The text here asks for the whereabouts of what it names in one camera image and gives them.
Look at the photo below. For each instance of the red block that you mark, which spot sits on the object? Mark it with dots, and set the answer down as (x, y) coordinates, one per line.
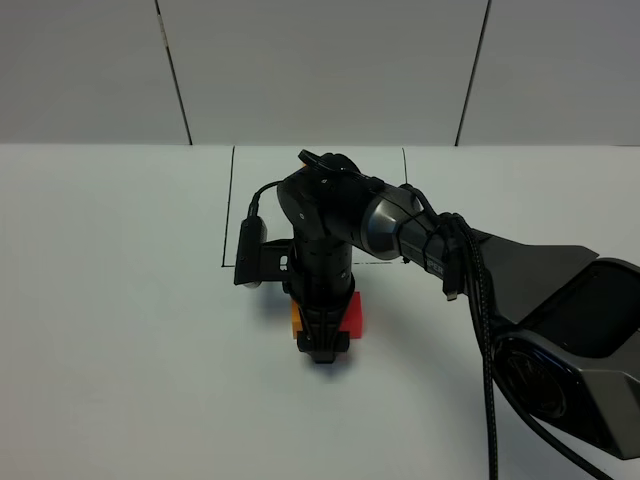
(352, 323)

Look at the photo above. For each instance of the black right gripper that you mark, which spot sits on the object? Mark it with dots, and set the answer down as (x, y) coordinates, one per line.
(322, 283)

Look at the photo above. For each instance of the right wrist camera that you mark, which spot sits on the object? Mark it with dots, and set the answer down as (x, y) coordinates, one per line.
(258, 260)

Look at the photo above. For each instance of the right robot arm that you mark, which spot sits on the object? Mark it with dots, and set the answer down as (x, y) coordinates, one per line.
(563, 322)

